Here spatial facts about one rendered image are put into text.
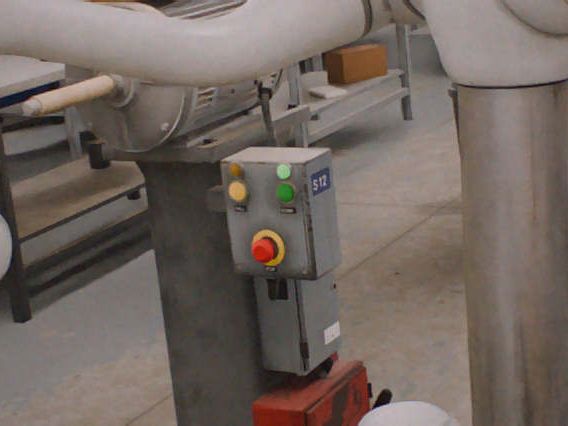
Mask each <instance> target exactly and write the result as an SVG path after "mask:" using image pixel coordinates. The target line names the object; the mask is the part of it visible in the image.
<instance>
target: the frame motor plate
mask: <svg viewBox="0 0 568 426"><path fill-rule="evenodd" d="M269 106H270V107H269V108H270V114H271V116H272V117H271V118H272V123H273V125H274V126H273V127H274V130H275V131H274V132H275V134H279V133H281V132H283V131H285V130H288V129H290V128H292V127H294V126H297V125H299V124H301V123H304V122H307V121H309V120H311V109H310V105H296V103H290V104H288V105H269ZM261 107H262V106H261V105H260V106H258V107H256V108H252V109H250V110H253V113H261V118H260V119H257V120H255V121H252V122H249V123H247V124H244V125H242V126H240V127H237V128H235V129H232V130H230V131H227V132H224V133H222V134H219V135H217V137H215V138H208V139H204V140H203V142H202V143H199V144H197V145H194V146H192V147H190V148H154V149H151V150H148V151H143V152H128V151H123V150H120V149H117V148H113V147H111V146H109V145H107V144H105V145H103V146H102V153H103V159H104V160H114V161H148V162H158V163H203V164H213V163H215V162H218V161H220V159H222V158H224V157H227V156H230V155H232V154H234V153H237V152H239V151H241V150H243V149H246V148H248V147H250V146H252V145H255V144H258V143H260V142H262V141H264V140H267V139H268V138H267V137H268V136H267V133H266V128H265V123H264V121H263V120H264V119H263V116H262V115H263V114H262V108H261Z"/></svg>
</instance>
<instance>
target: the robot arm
mask: <svg viewBox="0 0 568 426"><path fill-rule="evenodd" d="M393 23H396V24H398V25H410V24H428V27H429V29H430V33H431V35H432V38H433V41H435V42H434V43H436V46H437V49H438V51H439V55H440V60H441V63H442V66H443V68H444V69H445V71H446V73H447V75H448V77H449V78H450V80H451V81H452V82H454V83H457V98H458V124H459V150H460V176H461V202H462V228H464V254H465V282H466V308H467V334H468V360H469V387H470V413H472V426H568V0H249V1H247V2H246V3H245V4H243V5H242V7H240V8H239V9H237V10H235V11H234V12H231V13H229V14H227V15H224V16H221V17H218V18H214V19H206V20H185V19H176V18H169V17H163V16H157V15H151V14H145V13H140V11H134V10H129V9H122V8H117V7H111V6H105V5H99V4H94V3H88V2H82V1H76V0H0V55H16V56H25V57H32V58H37V59H43V61H49V62H54V63H59V64H65V65H70V66H75V67H80V68H87V69H92V70H97V71H103V72H108V73H113V75H118V76H124V77H129V78H134V79H139V80H145V81H151V82H156V83H163V84H168V85H175V86H187V87H216V86H225V85H232V84H237V83H241V82H245V81H249V80H252V79H256V78H259V77H262V76H265V75H268V74H270V73H273V72H275V71H279V70H281V69H284V68H286V66H289V65H291V64H293V63H296V62H299V61H301V60H305V59H307V58H310V57H313V56H315V55H318V54H320V53H323V52H327V51H330V50H333V49H336V48H339V46H342V45H345V44H349V43H352V42H354V41H356V40H358V39H360V38H362V37H364V36H366V35H368V34H371V33H374V32H376V31H378V30H380V29H383V27H385V26H387V25H390V24H393ZM11 256H12V238H11V233H10V229H9V226H8V224H7V222H6V220H5V219H4V218H3V217H2V216H0V280H1V279H3V278H4V276H5V275H6V272H7V270H8V268H9V265H10V261H11ZM357 426H462V425H461V424H460V423H459V421H458V420H457V419H456V418H455V417H454V416H453V415H452V414H449V413H447V412H446V411H443V410H442V409H440V408H439V407H437V406H435V404H431V403H427V402H421V401H406V402H397V403H392V404H387V405H383V406H380V407H378V408H375V409H373V411H371V412H370V413H367V414H366V415H365V416H364V417H363V418H362V419H361V421H360V422H359V424H358V425H357Z"/></svg>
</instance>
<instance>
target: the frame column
mask: <svg viewBox="0 0 568 426"><path fill-rule="evenodd" d="M224 158H226V157H224ZM224 158H222V159H224ZM222 159H220V161H218V162H215V163H213V164H203V163H158V162H148V161H134V163H135V164H136V166H138V167H139V169H140V171H141V172H142V174H143V176H144V180H145V189H146V196H147V203H148V212H149V219H150V226H151V235H152V242H153V250H154V258H155V265H156V273H157V281H158V288H159V296H161V304H162V311H163V319H164V327H165V335H166V342H167V350H168V358H169V365H170V373H171V381H172V388H173V396H174V404H175V412H176V420H177V426H254V425H253V417H252V408H251V404H252V403H253V402H254V401H256V400H258V399H259V398H260V397H262V396H263V395H264V394H266V392H267V391H268V390H270V389H271V388H272V387H273V386H275V385H276V384H277V383H280V382H281V381H282V380H284V379H285V378H286V377H288V376H289V375H290V374H291V373H287V371H279V370H269V369H264V367H263V359H262V349H261V341H260V332H259V323H258V314H257V305H256V296H255V287H253V282H254V278H252V276H246V275H236V274H234V270H233V261H232V252H231V244H230V235H228V226H227V218H226V212H214V211H210V210H209V205H208V197H207V191H208V190H209V189H212V188H214V187H216V186H223V183H222V174H221V166H220V162H221V161H222Z"/></svg>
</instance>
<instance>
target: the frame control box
mask: <svg viewBox="0 0 568 426"><path fill-rule="evenodd" d="M234 161H237V162H239V163H241V164H242V165H243V168H244V174H243V176H242V177H241V178H234V177H232V176H231V174H230V172H228V166H230V164H231V163H232V162H234ZM282 162H285V163H288V164H289V165H290V166H291V168H292V176H291V178H290V179H288V180H284V179H281V178H280V177H279V176H277V174H276V166H277V165H279V164H280V163H282ZM220 166H221V174H222V183H223V192H224V200H225V210H226V218H227V226H228V235H230V244H231V252H232V261H233V270H234V274H236V275H246V276H260V277H266V281H267V283H268V298H269V300H271V301H275V300H276V298H277V293H279V278H288V279H302V280H317V279H318V278H320V277H321V276H323V275H324V274H326V273H328V272H330V271H331V270H333V269H334V268H336V267H337V266H339V265H340V264H341V262H342V259H341V248H340V238H339V227H338V217H337V206H336V196H335V185H334V174H333V164H332V153H331V149H328V148H268V147H249V148H247V149H245V150H243V151H240V152H238V153H236V154H234V155H231V156H228V157H226V158H224V159H222V161H221V162H220ZM234 182H240V183H242V185H243V186H244V188H245V191H246V195H245V197H244V198H243V199H241V200H236V199H234V198H233V197H232V195H231V193H230V188H231V186H232V185H233V183H234ZM283 183H287V185H289V186H290V187H291V188H292V189H293V191H294V197H293V199H292V200H291V201H289V202H284V201H282V200H281V199H280V198H279V196H277V188H279V187H280V186H281V185H283ZM260 239H266V240H268V241H269V242H271V244H272V245H273V247H274V250H275V254H274V257H273V260H272V261H270V262H269V263H266V264H263V263H260V262H258V261H257V260H256V259H255V257H254V255H252V252H251V247H252V244H254V243H255V242H256V241H258V240H260Z"/></svg>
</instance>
